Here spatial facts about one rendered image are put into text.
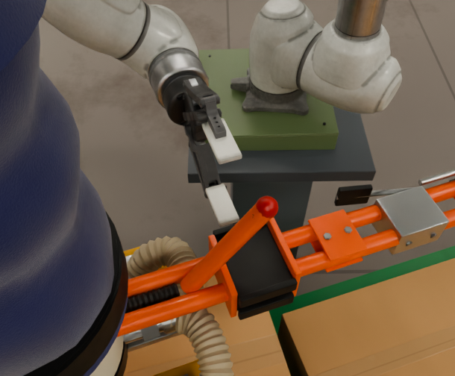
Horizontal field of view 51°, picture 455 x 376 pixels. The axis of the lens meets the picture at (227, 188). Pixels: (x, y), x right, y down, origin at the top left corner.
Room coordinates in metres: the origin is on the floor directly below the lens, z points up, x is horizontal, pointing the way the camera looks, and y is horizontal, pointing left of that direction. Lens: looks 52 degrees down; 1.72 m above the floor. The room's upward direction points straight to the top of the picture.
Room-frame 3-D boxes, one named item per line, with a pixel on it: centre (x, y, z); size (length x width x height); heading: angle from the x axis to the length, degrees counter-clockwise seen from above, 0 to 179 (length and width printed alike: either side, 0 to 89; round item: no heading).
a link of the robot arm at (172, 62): (0.62, 0.08, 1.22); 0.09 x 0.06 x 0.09; 110
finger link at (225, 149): (0.42, 0.01, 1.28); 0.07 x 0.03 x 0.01; 20
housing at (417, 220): (0.35, -0.23, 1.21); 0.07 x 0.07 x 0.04; 19
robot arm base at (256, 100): (1.07, -0.12, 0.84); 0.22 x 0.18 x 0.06; 83
